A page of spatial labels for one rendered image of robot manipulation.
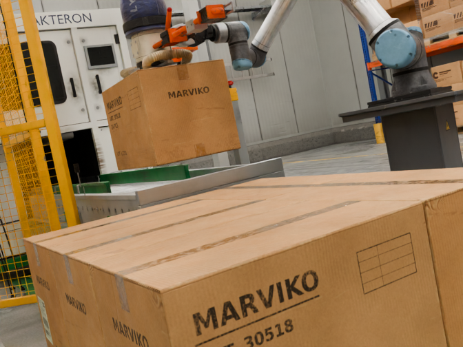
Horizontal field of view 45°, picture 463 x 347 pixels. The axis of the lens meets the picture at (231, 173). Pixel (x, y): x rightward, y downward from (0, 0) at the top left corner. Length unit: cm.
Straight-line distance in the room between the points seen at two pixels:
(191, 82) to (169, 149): 30
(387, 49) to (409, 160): 48
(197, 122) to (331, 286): 145
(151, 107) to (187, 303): 150
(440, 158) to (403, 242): 127
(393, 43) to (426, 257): 123
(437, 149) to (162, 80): 116
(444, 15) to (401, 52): 798
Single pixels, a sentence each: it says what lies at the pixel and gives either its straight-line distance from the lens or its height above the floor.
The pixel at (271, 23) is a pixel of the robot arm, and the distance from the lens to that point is 265.
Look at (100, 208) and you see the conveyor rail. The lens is 268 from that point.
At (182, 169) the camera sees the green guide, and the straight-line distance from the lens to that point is 308.
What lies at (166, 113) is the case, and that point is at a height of 89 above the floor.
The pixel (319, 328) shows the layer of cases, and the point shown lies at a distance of 104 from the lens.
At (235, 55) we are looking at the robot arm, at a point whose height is 110.
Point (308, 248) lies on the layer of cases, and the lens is 100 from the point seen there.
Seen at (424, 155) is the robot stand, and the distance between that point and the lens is 242.
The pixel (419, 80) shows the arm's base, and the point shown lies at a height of 82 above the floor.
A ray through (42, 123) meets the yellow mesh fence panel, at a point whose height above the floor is 99.
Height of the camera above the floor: 75
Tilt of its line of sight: 4 degrees down
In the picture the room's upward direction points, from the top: 11 degrees counter-clockwise
